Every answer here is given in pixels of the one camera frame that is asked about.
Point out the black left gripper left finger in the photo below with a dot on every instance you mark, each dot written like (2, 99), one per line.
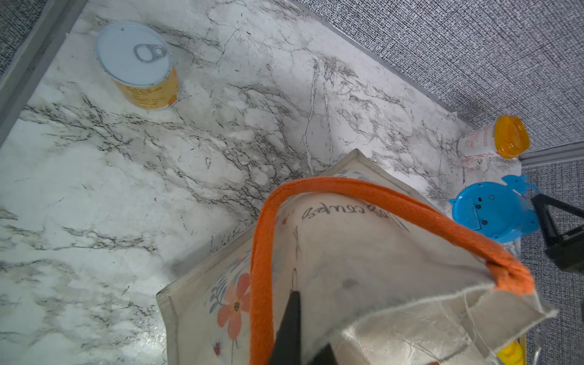
(287, 347)

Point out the cup with orange lid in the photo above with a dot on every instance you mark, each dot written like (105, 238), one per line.
(507, 138)

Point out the beige canvas tote bag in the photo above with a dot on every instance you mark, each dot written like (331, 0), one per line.
(384, 277)

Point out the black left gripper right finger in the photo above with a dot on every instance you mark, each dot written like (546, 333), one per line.
(325, 356)

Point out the blue round whale alarm clock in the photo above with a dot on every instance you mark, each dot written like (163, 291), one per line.
(498, 211)

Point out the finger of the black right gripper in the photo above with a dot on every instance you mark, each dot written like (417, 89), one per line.
(565, 249)

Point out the yellow bread loaf toy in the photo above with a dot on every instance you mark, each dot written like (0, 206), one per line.
(512, 354)

